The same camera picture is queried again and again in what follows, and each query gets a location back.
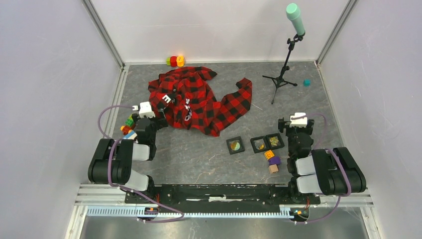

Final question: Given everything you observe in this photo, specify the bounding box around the gold brooch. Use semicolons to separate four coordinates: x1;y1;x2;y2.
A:
269;136;280;147

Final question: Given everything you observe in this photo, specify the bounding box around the red black plaid shirt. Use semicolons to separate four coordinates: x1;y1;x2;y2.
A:
148;66;252;137

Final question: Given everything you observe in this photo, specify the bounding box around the black square frame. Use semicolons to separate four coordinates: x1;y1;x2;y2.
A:
250;136;270;153
226;136;245;155
265;133;285;150

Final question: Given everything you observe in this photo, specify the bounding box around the round holographic badge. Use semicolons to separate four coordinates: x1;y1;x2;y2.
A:
254;140;265;150
229;140;241;151

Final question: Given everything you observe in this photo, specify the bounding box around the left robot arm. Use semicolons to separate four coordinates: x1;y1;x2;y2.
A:
88;112;168;203

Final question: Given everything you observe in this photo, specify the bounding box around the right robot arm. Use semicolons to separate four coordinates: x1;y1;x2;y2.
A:
278;118;367;203

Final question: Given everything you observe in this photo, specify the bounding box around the green toy brick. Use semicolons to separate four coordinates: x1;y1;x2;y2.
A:
125;114;138;129

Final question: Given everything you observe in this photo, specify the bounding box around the white blue toy brick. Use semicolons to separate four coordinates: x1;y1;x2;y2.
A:
123;130;137;141

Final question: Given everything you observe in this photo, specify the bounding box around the orange red toy brick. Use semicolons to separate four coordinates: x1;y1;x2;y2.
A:
120;125;132;135

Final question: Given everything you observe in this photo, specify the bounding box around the purple toy brick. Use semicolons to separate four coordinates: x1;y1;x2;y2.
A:
268;156;281;166

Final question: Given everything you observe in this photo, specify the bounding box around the yellow toy brick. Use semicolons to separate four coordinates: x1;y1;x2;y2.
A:
264;150;275;161

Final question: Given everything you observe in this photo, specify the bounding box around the teal small cube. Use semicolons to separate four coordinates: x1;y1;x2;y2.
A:
303;79;311;87

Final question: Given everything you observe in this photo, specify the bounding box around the wooden cube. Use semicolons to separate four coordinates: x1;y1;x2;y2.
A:
268;164;279;174

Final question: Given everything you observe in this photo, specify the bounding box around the black tripod mic stand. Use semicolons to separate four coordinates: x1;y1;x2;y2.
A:
262;34;305;104

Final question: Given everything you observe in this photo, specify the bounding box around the red cylinder block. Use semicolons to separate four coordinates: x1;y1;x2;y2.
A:
170;56;177;67

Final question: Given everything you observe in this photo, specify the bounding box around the mint green microphone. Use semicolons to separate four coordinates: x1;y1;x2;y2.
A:
286;3;306;36

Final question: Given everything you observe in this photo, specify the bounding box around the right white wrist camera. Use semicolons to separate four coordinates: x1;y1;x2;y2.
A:
289;113;308;127

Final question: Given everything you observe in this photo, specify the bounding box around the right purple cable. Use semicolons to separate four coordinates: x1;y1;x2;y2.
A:
292;113;353;225

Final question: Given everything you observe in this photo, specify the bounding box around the purple cable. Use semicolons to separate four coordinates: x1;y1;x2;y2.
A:
292;113;353;225
97;105;185;224

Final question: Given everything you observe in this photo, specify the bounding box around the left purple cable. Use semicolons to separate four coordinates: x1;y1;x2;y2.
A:
97;105;185;224

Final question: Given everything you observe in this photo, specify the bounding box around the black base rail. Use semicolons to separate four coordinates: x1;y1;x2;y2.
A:
124;184;320;215

